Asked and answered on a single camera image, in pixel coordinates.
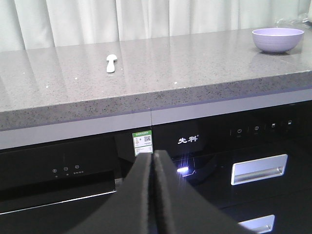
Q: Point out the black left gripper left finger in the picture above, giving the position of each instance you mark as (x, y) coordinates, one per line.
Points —
(127, 210)

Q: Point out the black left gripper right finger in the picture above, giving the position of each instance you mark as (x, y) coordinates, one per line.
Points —
(180, 209)

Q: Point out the pale green plastic spoon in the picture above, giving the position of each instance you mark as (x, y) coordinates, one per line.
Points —
(111, 66)

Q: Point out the purple plastic bowl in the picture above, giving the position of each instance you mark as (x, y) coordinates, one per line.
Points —
(277, 40)

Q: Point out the black built-in dishwasher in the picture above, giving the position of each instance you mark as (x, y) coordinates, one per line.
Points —
(50, 188)

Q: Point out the black built-in sterilizer cabinet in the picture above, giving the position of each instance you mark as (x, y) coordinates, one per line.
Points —
(255, 165)

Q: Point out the white curtain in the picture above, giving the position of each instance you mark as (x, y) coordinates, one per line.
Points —
(33, 24)

